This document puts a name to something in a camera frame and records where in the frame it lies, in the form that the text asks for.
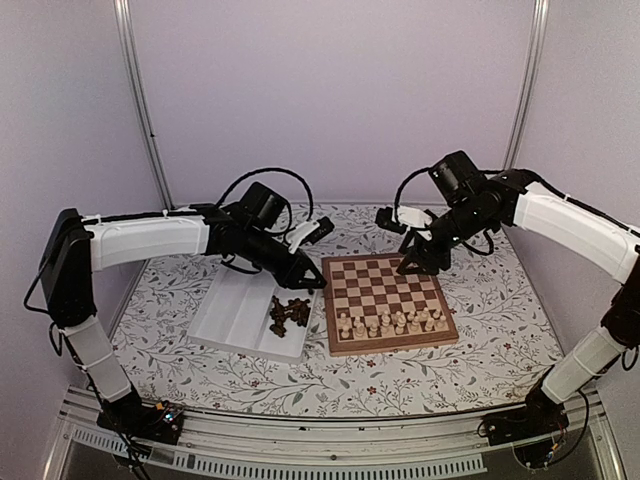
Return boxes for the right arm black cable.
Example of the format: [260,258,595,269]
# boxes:
[392,167,441,226]

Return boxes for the light chess king piece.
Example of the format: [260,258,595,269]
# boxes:
[380,317,393,337]

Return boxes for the light chess bishop piece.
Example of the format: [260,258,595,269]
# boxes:
[353,322,367,340]

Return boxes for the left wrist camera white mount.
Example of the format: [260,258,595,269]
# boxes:
[285,216,335,253]

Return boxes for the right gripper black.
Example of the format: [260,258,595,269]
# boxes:
[396,197,494,276]

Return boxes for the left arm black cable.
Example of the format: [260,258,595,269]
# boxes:
[219,168,315,236]

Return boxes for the white plastic compartment tray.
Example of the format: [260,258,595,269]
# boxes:
[187,266,318,364]

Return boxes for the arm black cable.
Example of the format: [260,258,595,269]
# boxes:
[392,167,441,226]
[219,168,315,236]

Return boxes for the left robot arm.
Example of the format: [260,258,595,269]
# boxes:
[27,182,334,434]

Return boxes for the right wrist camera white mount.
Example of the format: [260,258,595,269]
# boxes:
[375,206,435,241]

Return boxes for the floral patterned table mat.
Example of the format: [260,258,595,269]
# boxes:
[97,201,571,419]

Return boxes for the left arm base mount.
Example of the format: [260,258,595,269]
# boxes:
[97,392,184,445]

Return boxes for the pile of dark chess pieces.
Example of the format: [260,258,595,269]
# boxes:
[269,296,311,338]

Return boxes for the left aluminium frame post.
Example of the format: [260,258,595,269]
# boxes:
[113,0,175,209]

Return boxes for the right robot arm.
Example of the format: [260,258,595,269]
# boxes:
[390,151,639,436]

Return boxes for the front aluminium rail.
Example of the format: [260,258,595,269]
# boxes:
[44,387,626,479]

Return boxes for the wooden chess board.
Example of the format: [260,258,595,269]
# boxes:
[322,253,459,357]

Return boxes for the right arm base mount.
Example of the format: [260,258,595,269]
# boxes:
[476,389,569,469]

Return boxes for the aluminium frame post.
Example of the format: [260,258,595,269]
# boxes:
[503,0,550,169]
[113,0,175,209]

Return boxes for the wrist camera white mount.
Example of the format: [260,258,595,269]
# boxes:
[285,216,335,253]
[375,206,435,241]

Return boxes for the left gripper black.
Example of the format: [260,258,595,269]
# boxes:
[241,226,327,290]

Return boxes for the right aluminium frame post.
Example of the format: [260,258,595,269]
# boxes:
[503,0,550,169]

